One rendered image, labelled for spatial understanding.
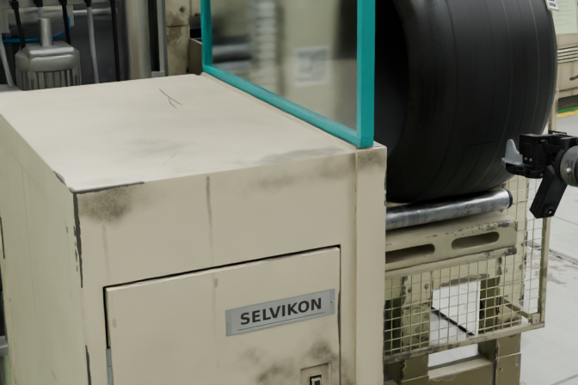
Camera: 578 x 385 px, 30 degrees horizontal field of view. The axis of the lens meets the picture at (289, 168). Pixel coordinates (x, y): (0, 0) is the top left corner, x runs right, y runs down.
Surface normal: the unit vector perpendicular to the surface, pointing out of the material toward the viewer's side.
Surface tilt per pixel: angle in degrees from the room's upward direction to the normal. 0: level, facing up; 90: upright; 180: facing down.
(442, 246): 90
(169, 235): 90
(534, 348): 0
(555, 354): 0
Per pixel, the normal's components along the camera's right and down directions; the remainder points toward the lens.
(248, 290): 0.43, 0.26
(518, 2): 0.36, -0.26
